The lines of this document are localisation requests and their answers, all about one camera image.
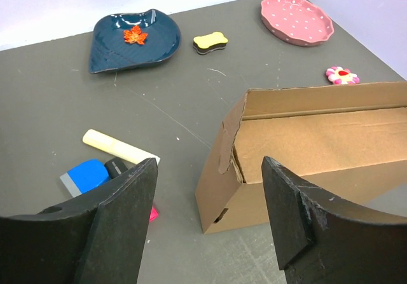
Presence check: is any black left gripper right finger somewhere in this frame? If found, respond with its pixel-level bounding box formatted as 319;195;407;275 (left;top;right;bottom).
261;156;406;283

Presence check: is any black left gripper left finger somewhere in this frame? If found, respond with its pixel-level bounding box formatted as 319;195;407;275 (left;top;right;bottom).
1;158;158;283

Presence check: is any brown cardboard box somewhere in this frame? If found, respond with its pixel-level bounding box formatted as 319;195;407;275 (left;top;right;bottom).
196;81;406;234

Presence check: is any blue small eraser block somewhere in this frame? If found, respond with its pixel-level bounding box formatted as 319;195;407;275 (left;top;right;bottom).
60;159;110;197

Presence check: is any black pink highlighter marker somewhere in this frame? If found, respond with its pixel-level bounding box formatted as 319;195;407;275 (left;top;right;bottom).
104;157;159;222

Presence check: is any yellow pink marker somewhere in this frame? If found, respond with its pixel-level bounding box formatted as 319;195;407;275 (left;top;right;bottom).
82;129;160;165

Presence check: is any pink flower charm right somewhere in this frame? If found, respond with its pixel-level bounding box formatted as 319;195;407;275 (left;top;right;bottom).
325;66;360;85

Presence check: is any dark blue fish dish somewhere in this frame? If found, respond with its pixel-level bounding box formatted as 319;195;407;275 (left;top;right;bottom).
88;9;181;74

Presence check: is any yellow bone sponge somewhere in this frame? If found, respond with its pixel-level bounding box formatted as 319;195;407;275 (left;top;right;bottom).
193;31;228;55

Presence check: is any pink dotted plate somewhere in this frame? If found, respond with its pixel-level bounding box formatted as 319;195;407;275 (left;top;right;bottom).
261;0;335;47

